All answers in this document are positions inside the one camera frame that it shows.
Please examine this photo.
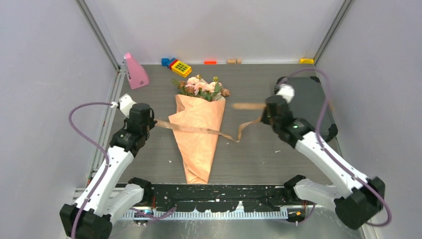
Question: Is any tan ribbon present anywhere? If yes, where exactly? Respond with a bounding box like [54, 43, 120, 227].
[154, 102, 268, 143]

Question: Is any peach wrapping paper sheet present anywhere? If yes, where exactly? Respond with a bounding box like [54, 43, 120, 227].
[168, 95, 226, 184]

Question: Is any pink and brown rose stem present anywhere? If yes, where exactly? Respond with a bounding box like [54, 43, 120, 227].
[209, 76, 231, 101]

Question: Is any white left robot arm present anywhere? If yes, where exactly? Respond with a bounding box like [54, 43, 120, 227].
[59, 103, 157, 239]

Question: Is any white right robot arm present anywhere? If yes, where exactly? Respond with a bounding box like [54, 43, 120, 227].
[261, 95, 386, 230]

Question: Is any dark grey hard case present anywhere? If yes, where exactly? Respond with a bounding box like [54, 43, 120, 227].
[284, 76, 338, 142]

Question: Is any pink plastic wedge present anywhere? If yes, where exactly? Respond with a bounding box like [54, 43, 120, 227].
[123, 52, 150, 90]

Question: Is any yellow corner block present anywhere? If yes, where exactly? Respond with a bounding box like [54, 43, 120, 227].
[299, 58, 315, 64]

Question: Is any blue toy brick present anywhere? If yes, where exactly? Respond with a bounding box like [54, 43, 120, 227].
[161, 58, 175, 68]

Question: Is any yellow toy brick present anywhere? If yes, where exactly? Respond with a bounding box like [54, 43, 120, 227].
[171, 60, 192, 78]

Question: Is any red toy brick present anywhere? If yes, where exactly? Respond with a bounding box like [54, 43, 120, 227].
[168, 59, 178, 69]

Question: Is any orange flat block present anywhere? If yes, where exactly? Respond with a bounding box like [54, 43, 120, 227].
[204, 60, 217, 65]

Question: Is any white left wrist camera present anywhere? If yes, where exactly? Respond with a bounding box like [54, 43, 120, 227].
[118, 94, 137, 118]

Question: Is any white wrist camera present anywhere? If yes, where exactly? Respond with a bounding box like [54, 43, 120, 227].
[118, 94, 137, 118]
[276, 84, 295, 103]

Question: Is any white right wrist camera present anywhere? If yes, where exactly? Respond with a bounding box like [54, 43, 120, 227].
[276, 84, 295, 103]

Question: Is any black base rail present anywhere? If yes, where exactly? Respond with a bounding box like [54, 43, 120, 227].
[136, 184, 314, 213]

